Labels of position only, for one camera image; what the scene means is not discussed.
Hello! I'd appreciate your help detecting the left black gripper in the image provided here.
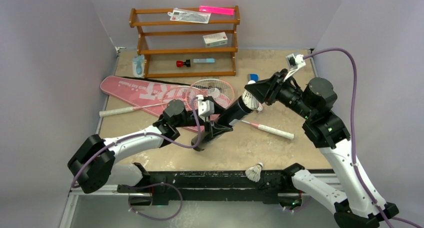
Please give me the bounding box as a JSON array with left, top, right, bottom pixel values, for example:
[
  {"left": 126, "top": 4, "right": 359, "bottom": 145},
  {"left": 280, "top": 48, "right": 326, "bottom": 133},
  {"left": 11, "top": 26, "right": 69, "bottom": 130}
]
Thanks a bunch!
[{"left": 174, "top": 97, "right": 233, "bottom": 136}]

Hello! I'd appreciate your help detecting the white feather shuttlecock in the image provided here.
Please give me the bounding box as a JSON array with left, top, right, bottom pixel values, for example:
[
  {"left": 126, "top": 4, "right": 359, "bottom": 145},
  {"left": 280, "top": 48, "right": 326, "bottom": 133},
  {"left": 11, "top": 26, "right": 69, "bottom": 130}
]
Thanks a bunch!
[
  {"left": 245, "top": 162, "right": 264, "bottom": 183},
  {"left": 241, "top": 89, "right": 263, "bottom": 113}
]

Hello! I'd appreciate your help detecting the black shuttlecock tube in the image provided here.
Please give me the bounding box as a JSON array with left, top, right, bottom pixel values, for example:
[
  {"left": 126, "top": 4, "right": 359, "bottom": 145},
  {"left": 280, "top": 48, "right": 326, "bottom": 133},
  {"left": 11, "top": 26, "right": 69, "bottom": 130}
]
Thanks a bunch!
[{"left": 191, "top": 96, "right": 254, "bottom": 152}]

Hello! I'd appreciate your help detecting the pink badminton racket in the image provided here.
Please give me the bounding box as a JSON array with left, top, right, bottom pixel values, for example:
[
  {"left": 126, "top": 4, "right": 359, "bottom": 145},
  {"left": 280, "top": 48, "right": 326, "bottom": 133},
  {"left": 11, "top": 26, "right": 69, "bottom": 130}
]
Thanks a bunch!
[
  {"left": 99, "top": 85, "right": 201, "bottom": 125},
  {"left": 185, "top": 78, "right": 295, "bottom": 140}
]

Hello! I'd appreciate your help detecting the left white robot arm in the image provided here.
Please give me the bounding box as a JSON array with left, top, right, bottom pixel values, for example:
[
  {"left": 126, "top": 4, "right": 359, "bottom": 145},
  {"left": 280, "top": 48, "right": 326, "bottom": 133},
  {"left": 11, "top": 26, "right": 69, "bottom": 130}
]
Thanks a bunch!
[{"left": 67, "top": 95, "right": 226, "bottom": 194}]

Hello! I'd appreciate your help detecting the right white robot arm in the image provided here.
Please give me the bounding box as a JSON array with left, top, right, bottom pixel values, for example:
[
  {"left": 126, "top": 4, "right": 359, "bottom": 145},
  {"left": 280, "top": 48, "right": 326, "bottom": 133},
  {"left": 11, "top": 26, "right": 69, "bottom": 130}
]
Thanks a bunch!
[{"left": 244, "top": 69, "right": 399, "bottom": 228}]

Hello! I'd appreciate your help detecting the blue grey eraser block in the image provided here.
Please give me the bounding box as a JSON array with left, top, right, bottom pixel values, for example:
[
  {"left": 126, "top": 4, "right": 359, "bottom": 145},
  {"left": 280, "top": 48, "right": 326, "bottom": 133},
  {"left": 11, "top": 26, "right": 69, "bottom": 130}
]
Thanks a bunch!
[{"left": 247, "top": 73, "right": 259, "bottom": 82}]

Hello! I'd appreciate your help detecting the pink racket cover bag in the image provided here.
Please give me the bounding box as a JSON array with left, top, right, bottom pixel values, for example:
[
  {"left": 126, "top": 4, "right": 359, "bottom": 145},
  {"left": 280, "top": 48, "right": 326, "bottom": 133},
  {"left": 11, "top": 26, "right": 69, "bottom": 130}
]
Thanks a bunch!
[{"left": 100, "top": 74, "right": 234, "bottom": 133}]

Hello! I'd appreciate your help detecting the light blue glue stick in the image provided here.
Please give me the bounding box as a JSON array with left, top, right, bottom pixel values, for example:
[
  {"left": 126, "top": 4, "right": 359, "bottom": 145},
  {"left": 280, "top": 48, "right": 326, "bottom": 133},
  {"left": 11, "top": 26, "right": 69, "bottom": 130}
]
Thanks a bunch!
[{"left": 193, "top": 58, "right": 215, "bottom": 64}]

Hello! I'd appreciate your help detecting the white red small box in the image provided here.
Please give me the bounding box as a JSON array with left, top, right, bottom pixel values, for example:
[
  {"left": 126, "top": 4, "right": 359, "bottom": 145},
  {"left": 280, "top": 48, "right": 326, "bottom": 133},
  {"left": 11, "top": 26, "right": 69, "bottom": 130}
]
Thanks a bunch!
[{"left": 202, "top": 32, "right": 228, "bottom": 48}]

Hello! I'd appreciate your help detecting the wooden three-tier shelf rack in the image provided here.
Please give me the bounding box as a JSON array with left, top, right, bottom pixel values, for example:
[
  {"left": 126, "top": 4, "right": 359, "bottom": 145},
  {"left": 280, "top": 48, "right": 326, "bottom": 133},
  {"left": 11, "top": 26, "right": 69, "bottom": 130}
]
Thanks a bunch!
[{"left": 129, "top": 5, "right": 241, "bottom": 79}]

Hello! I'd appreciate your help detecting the pink flat ruler package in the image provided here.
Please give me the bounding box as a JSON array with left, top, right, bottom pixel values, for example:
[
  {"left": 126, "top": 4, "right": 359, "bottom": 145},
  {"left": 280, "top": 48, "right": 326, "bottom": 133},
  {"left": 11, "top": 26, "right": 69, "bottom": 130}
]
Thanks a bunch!
[{"left": 199, "top": 5, "right": 235, "bottom": 16}]

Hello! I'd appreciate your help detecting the light blue packaged item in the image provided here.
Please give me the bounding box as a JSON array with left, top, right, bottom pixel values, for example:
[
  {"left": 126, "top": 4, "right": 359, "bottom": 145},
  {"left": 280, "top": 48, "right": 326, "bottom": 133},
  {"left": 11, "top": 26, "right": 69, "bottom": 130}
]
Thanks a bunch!
[{"left": 132, "top": 54, "right": 145, "bottom": 78}]

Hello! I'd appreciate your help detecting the clear plastic blister package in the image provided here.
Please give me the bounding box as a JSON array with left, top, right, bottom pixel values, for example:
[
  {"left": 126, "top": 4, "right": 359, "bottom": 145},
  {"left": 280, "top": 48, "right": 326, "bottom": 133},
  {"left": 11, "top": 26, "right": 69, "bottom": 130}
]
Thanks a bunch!
[{"left": 167, "top": 8, "right": 212, "bottom": 24}]

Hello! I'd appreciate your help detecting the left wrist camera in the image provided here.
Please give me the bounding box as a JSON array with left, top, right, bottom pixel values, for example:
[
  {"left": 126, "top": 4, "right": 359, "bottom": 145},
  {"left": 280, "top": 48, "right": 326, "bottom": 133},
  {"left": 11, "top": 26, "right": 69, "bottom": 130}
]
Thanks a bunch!
[{"left": 196, "top": 94, "right": 215, "bottom": 120}]

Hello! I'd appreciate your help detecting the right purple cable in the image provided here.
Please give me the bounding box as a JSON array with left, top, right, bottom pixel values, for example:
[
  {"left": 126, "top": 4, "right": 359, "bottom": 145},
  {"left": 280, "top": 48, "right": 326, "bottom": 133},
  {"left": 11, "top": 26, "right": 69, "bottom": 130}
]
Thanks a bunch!
[{"left": 303, "top": 47, "right": 422, "bottom": 228}]

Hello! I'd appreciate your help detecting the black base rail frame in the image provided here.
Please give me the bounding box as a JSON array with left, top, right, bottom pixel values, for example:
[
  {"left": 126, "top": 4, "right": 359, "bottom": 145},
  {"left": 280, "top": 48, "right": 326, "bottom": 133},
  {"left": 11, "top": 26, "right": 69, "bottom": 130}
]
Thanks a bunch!
[{"left": 115, "top": 168, "right": 357, "bottom": 208}]

